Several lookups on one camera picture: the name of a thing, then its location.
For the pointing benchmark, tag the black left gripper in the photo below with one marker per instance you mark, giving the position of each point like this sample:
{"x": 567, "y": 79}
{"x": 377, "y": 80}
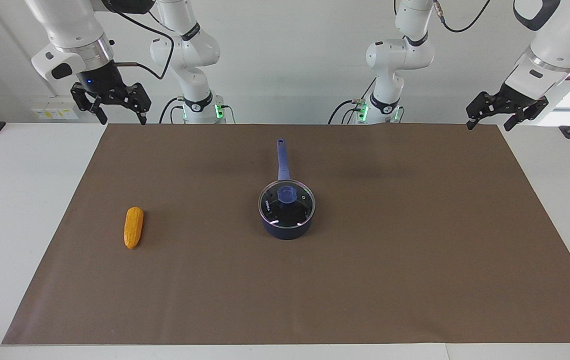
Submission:
{"x": 515, "y": 97}

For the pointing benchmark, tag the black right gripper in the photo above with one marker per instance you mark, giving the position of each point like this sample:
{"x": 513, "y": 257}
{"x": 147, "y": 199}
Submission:
{"x": 102, "y": 82}

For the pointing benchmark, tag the yellow corn cob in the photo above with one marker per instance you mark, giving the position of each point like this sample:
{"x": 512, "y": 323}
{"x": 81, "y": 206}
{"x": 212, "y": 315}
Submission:
{"x": 133, "y": 227}

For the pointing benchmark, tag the glass lid with blue knob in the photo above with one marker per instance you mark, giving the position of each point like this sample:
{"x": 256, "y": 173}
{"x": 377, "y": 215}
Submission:
{"x": 287, "y": 195}

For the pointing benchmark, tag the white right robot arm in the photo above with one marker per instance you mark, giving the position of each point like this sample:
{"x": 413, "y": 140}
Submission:
{"x": 65, "y": 25}

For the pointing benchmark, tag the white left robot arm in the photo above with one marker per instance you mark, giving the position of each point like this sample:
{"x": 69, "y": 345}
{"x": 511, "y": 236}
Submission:
{"x": 400, "y": 55}

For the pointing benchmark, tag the dark blue saucepan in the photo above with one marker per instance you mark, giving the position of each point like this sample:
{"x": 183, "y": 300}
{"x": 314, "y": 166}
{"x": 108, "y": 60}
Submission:
{"x": 282, "y": 160}

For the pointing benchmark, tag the brown table mat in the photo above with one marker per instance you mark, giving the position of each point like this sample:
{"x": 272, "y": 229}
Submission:
{"x": 215, "y": 290}

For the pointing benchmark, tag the white wall socket box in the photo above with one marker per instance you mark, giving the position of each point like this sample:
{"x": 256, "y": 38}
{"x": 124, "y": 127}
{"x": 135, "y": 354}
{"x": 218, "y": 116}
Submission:
{"x": 55, "y": 112}

